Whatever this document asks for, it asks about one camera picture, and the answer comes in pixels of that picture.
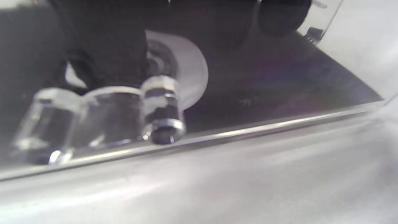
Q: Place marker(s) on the person's right hand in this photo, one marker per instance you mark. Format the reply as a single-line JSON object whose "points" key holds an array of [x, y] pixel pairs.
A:
{"points": [[105, 40]]}

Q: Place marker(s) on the white lamp remote control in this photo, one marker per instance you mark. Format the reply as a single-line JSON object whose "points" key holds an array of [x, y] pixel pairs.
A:
{"points": [[191, 62]]}

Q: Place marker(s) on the clear acrylic drawer box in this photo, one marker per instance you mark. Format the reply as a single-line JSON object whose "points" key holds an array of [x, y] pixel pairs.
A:
{"points": [[279, 93]]}

